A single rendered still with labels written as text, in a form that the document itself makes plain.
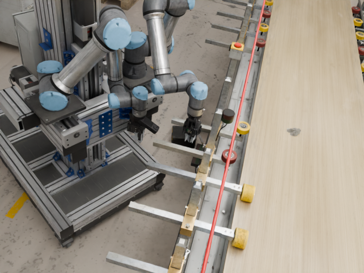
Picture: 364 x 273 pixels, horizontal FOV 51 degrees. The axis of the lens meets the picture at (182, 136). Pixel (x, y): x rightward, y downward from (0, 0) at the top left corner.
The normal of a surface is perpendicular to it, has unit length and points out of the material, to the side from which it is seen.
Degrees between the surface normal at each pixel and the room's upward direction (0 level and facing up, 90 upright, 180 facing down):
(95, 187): 0
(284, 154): 0
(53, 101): 96
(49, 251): 0
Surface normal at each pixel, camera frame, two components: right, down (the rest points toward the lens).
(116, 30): 0.37, 0.62
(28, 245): 0.12, -0.70
